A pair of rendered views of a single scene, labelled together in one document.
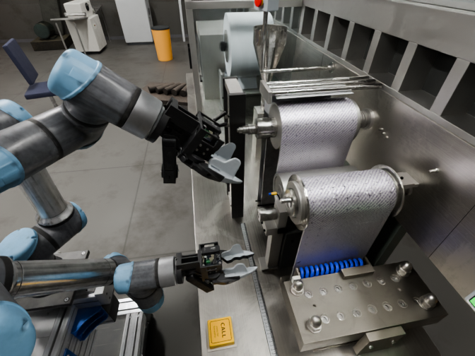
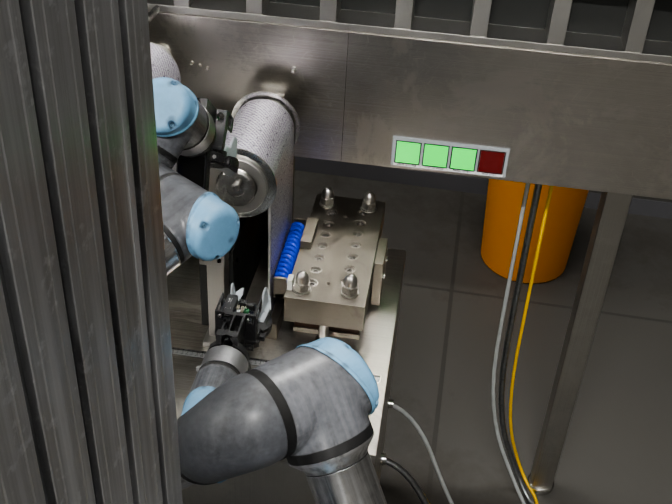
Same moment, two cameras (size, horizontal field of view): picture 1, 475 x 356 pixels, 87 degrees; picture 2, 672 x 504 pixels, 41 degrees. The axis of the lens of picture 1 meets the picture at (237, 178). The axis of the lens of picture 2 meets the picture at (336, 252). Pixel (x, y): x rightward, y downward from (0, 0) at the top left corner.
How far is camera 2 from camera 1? 1.26 m
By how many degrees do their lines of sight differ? 57
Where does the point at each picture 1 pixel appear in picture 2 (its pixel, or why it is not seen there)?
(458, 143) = (298, 32)
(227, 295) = not seen: hidden behind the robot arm
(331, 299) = (329, 268)
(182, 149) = (217, 147)
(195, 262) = (243, 318)
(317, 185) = (247, 144)
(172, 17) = not seen: outside the picture
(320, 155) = not seen: hidden behind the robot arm
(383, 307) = (357, 237)
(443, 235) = (339, 126)
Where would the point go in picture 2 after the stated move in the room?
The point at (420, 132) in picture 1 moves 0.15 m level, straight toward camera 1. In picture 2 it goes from (251, 40) to (287, 66)
